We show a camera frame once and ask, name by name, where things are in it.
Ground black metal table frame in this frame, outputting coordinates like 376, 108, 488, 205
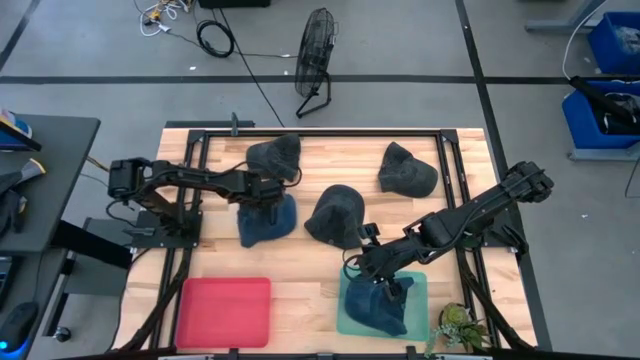
117, 127, 540, 354

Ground coiled black cable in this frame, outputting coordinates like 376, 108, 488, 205
195, 19, 236, 59

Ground small green potted plant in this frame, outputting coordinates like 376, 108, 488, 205
423, 301, 492, 359

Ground white cable bundle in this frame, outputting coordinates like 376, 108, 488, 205
131, 0, 191, 38

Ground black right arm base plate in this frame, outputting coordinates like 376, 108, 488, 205
478, 203, 530, 254

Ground dark grey cap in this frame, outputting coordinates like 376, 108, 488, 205
303, 184, 367, 251
245, 133, 303, 183
377, 141, 440, 199

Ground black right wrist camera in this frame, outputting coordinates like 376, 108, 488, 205
356, 223, 382, 242

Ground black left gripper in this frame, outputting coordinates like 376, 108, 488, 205
228, 169, 287, 227

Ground blue cap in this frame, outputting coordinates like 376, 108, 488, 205
343, 274, 417, 338
236, 192, 299, 249

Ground blue storage bin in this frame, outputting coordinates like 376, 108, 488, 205
561, 79, 640, 151
586, 11, 640, 77

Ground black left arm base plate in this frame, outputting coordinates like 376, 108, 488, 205
129, 209, 204, 250

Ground black desk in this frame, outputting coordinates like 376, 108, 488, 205
0, 113, 102, 255

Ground green plastic bin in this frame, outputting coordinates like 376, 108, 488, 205
335, 268, 432, 343

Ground black computer mouse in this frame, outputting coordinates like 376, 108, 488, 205
0, 301, 40, 352

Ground black floor fan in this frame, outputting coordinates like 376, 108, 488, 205
293, 6, 340, 120

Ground red plastic bin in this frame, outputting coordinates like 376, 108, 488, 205
175, 276, 273, 350

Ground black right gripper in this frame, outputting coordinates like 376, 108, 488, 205
349, 242, 425, 303

